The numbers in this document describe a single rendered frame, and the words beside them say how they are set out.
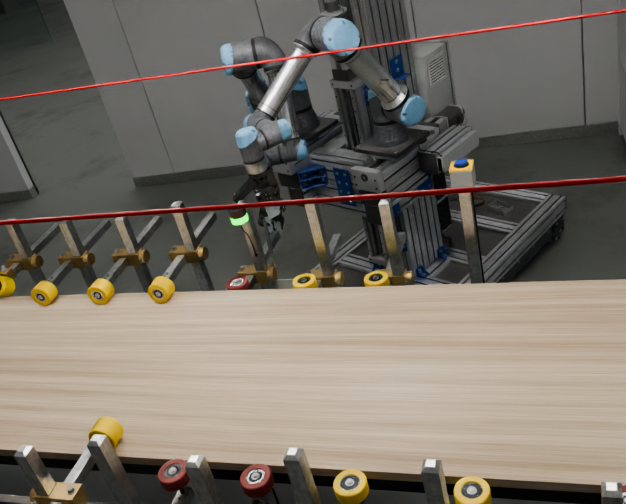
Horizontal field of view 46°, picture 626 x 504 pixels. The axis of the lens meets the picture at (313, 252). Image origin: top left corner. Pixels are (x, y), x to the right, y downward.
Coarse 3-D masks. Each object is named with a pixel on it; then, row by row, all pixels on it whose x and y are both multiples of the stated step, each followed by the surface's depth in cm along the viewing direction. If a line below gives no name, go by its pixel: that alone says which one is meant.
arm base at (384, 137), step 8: (376, 128) 290; (384, 128) 288; (392, 128) 287; (400, 128) 289; (376, 136) 291; (384, 136) 289; (392, 136) 289; (400, 136) 289; (408, 136) 292; (376, 144) 293; (384, 144) 290; (392, 144) 289
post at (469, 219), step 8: (464, 200) 228; (472, 200) 229; (464, 208) 230; (472, 208) 230; (464, 216) 231; (472, 216) 231; (464, 224) 233; (472, 224) 232; (464, 232) 235; (472, 232) 234; (472, 240) 236; (472, 248) 237; (472, 256) 239; (480, 256) 240; (472, 264) 241; (480, 264) 243; (472, 272) 242; (480, 272) 242; (472, 280) 244; (480, 280) 243
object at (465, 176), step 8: (472, 160) 224; (456, 168) 222; (464, 168) 221; (472, 168) 222; (456, 176) 222; (464, 176) 222; (472, 176) 221; (456, 184) 224; (464, 184) 223; (472, 184) 223
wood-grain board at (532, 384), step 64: (0, 320) 272; (64, 320) 262; (128, 320) 252; (192, 320) 243; (256, 320) 235; (320, 320) 227; (384, 320) 220; (448, 320) 213; (512, 320) 207; (576, 320) 201; (0, 384) 237; (64, 384) 229; (128, 384) 222; (192, 384) 215; (256, 384) 209; (320, 384) 202; (384, 384) 197; (448, 384) 191; (512, 384) 186; (576, 384) 181; (0, 448) 210; (64, 448) 204; (128, 448) 198; (192, 448) 193; (256, 448) 187; (320, 448) 183; (384, 448) 178; (448, 448) 173; (512, 448) 169; (576, 448) 165
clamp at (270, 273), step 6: (240, 270) 269; (246, 270) 268; (252, 270) 267; (270, 270) 265; (276, 270) 268; (258, 276) 267; (264, 276) 266; (270, 276) 265; (276, 276) 268; (258, 282) 268; (264, 282) 267
